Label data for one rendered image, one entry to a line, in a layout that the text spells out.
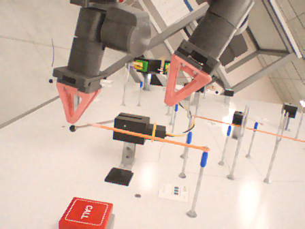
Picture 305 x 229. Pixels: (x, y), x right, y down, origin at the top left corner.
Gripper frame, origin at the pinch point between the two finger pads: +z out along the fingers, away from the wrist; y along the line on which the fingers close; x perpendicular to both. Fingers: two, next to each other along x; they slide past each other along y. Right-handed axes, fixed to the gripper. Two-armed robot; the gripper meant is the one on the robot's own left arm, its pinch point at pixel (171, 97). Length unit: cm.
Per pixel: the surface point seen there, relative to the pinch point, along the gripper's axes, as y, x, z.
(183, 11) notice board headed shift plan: 770, 98, -83
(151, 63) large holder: 70, 14, 6
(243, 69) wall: 764, -144, -37
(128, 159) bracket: -0.4, 0.4, 13.9
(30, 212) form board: -18.5, 7.4, 18.6
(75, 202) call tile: -18.7, 3.1, 12.9
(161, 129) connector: -0.1, -1.6, 5.7
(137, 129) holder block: -1.6, 2.0, 7.6
